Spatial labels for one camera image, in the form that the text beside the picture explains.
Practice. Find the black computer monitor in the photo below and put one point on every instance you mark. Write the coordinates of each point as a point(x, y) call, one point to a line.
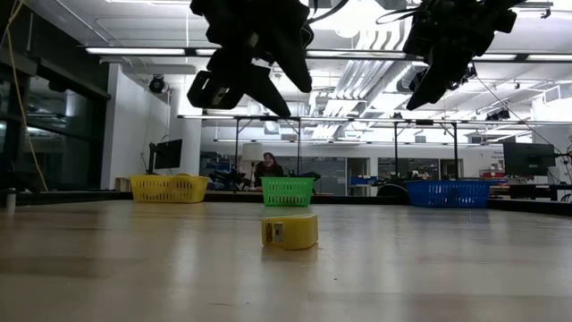
point(529, 158)
point(169, 154)

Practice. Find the person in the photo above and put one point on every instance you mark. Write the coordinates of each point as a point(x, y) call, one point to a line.
point(268, 170)

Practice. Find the blue plastic basket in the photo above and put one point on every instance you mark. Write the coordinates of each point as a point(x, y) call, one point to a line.
point(449, 193)

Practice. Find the black office chair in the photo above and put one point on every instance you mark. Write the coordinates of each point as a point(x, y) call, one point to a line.
point(392, 190)

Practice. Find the white lamp shade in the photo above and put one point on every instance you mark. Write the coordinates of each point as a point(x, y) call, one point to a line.
point(253, 152)

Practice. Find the black distant rig frame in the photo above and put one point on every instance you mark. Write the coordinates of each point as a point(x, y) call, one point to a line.
point(250, 118)
point(424, 121)

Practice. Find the black overhead frame bar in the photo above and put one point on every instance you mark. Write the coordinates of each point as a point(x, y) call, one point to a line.
point(521, 56)

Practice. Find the small cardboard box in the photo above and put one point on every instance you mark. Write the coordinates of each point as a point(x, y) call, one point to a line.
point(121, 184)

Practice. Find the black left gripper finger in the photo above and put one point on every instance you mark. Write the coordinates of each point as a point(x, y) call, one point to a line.
point(268, 91)
point(295, 58)

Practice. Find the yellow plastic basket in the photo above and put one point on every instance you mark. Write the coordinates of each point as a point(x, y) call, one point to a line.
point(170, 188)

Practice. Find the green plastic basket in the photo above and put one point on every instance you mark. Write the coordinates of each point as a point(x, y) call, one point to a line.
point(288, 191)

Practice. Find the black aluminium table frame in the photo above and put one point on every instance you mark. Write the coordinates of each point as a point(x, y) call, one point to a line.
point(348, 199)

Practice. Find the small grey canister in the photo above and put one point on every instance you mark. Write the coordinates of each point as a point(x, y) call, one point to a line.
point(10, 201)

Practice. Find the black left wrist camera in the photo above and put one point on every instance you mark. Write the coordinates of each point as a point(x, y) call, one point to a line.
point(214, 91)

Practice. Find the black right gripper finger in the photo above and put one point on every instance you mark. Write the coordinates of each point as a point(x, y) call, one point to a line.
point(435, 82)

